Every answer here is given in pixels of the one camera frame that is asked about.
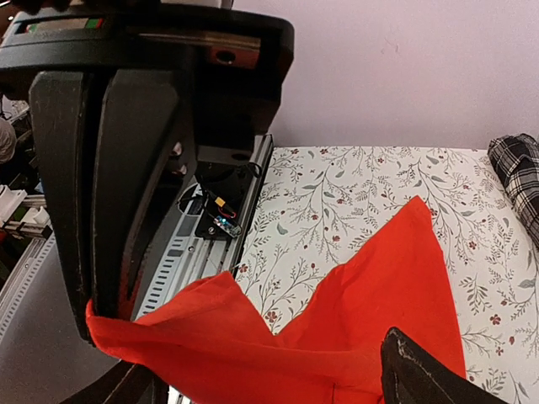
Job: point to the red garment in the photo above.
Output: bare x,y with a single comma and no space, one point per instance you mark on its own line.
211,344

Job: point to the front aluminium rail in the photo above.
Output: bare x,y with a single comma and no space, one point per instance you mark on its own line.
43,358

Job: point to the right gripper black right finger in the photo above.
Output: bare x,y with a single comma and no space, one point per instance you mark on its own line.
410,375

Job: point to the black white plaid skirt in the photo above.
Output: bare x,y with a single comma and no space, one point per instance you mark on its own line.
515,162

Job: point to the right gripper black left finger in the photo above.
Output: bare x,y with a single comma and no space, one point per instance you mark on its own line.
124,383

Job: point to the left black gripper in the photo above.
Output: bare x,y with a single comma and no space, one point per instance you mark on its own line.
239,62

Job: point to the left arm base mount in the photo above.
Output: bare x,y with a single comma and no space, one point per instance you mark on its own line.
224,190

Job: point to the floral patterned table cloth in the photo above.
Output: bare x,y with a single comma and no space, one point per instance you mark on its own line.
319,205

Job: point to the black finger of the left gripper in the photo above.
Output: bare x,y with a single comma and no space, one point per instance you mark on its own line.
63,118

